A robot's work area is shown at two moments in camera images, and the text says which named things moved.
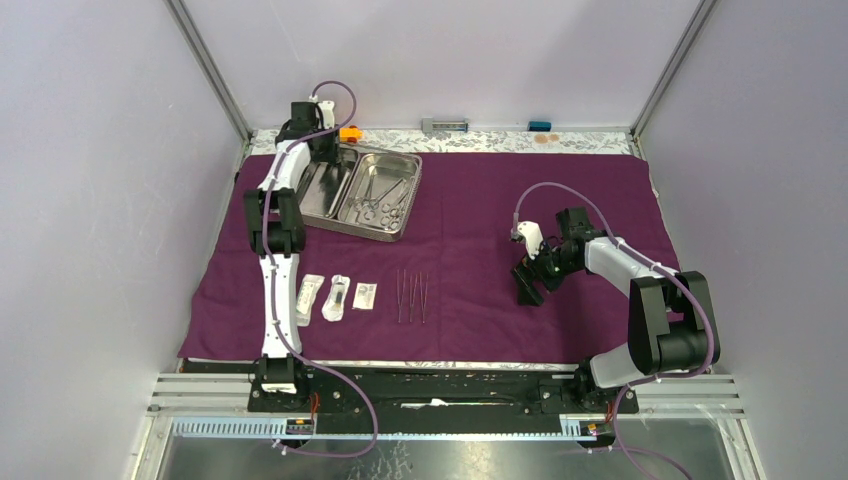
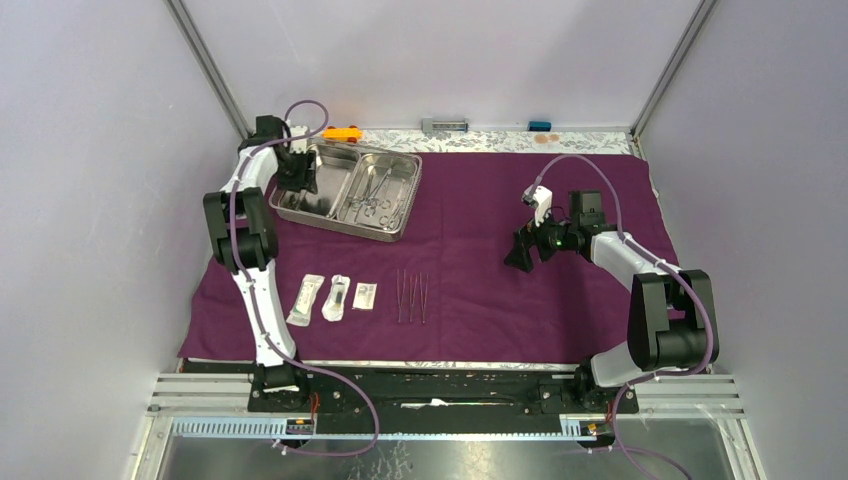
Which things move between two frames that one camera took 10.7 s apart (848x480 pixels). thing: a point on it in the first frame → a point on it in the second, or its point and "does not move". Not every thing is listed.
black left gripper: x=329 y=155 → x=303 y=178
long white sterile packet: x=306 y=298 does not move
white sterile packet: x=333 y=308 does not move
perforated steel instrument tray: x=371 y=194 does not move
